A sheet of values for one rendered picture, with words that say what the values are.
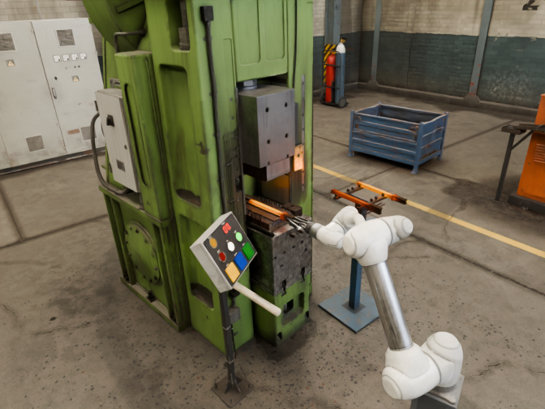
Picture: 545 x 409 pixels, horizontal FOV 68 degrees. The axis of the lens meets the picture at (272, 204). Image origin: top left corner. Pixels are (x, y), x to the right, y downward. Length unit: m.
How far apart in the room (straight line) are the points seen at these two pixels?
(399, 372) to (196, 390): 1.46
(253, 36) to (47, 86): 5.22
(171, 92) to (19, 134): 4.98
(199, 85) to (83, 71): 5.26
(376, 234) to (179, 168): 1.35
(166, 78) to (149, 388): 1.94
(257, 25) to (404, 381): 1.86
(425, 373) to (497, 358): 1.44
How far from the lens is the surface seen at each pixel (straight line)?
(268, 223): 2.52
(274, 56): 2.49
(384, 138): 6.15
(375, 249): 1.76
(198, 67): 2.14
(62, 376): 3.29
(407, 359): 1.87
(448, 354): 1.98
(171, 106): 2.50
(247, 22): 2.34
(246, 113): 2.29
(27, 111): 7.22
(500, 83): 9.84
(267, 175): 2.37
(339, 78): 9.63
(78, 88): 7.32
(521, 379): 3.24
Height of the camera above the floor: 2.21
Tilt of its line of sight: 26 degrees down
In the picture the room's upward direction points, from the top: 2 degrees counter-clockwise
